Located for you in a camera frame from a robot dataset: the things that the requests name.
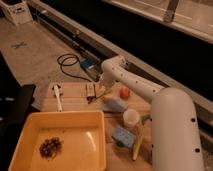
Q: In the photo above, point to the dark crumbs pile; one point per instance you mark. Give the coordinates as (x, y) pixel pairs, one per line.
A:
(50, 147)

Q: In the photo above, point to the white crate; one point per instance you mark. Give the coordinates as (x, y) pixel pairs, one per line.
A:
(17, 13)

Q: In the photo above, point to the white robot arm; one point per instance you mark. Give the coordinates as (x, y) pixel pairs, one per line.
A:
(174, 130)

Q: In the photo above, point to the white handled kitchen tool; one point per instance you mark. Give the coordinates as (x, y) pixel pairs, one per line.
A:
(57, 95)

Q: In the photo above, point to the blue black power box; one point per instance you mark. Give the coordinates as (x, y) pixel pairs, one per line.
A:
(92, 69)

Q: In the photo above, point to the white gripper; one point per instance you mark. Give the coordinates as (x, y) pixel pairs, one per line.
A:
(100, 87)

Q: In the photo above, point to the orange tomato toy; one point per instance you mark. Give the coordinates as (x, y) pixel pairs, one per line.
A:
(124, 93)

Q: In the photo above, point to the yellow plastic tub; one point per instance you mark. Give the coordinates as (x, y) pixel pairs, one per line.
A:
(82, 135)

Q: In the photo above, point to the small metal rectangular box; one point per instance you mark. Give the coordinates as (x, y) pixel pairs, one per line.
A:
(90, 91)

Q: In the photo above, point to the green chili pepper toy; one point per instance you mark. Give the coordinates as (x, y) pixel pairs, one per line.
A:
(145, 118)

